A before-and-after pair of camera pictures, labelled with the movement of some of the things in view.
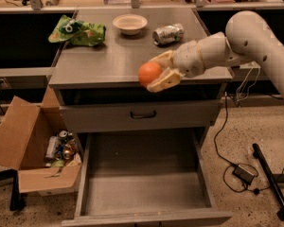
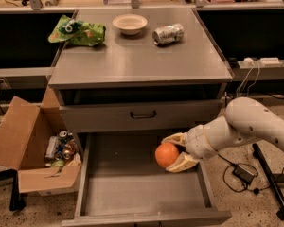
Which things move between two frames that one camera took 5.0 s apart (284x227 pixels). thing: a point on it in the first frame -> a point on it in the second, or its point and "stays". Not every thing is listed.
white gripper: (186, 60) -> (197, 141)
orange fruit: (149, 73) -> (165, 153)
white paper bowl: (130, 24) stays
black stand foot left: (16, 202) stays
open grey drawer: (144, 177) stays
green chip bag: (78, 32) stays
